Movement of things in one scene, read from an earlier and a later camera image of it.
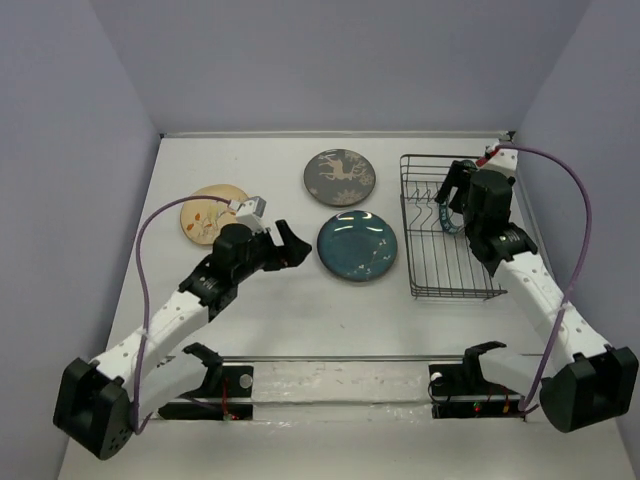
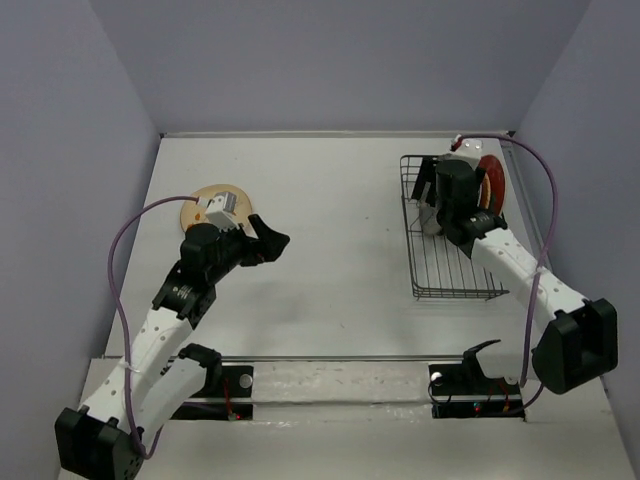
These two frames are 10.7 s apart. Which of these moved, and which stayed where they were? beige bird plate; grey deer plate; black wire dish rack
Moved: grey deer plate
Stayed: black wire dish rack; beige bird plate
